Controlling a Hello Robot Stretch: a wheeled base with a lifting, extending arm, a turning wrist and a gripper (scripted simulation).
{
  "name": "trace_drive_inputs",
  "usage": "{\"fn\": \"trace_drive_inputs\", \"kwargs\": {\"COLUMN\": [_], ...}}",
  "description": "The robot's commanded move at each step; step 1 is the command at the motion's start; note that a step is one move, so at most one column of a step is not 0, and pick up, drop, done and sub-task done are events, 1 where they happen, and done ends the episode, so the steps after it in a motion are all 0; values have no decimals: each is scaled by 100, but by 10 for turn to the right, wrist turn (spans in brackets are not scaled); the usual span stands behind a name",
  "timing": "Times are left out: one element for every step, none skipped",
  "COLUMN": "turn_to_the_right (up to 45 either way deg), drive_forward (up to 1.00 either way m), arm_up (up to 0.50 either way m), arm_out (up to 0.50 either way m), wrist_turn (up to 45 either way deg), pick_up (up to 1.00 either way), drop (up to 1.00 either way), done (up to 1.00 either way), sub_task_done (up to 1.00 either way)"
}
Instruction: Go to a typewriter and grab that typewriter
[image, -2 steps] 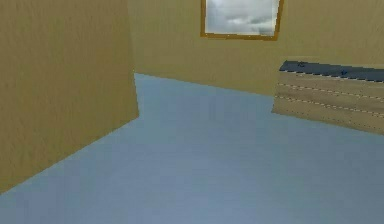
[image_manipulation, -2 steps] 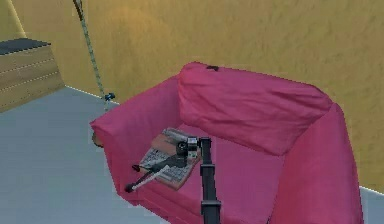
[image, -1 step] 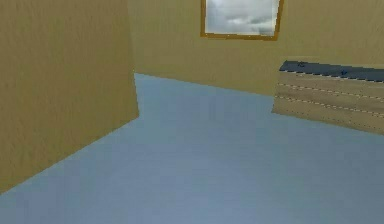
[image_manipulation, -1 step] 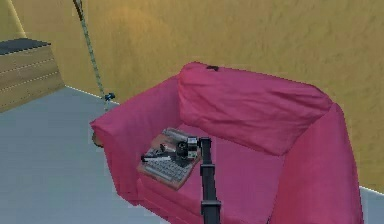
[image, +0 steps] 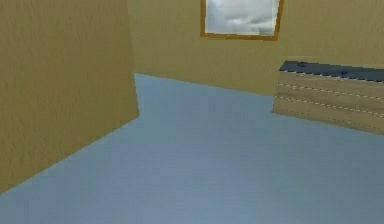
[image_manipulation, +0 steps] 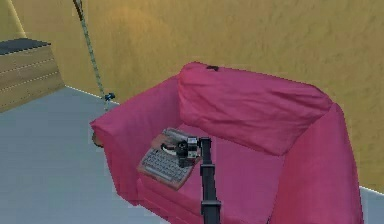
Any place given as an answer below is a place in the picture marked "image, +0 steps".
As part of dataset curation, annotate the tan wooden chest of drawers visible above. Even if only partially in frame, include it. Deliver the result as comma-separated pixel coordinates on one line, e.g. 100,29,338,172
271,59,384,136

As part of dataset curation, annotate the window with orange frame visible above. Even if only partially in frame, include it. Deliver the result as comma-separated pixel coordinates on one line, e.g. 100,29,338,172
199,0,285,42

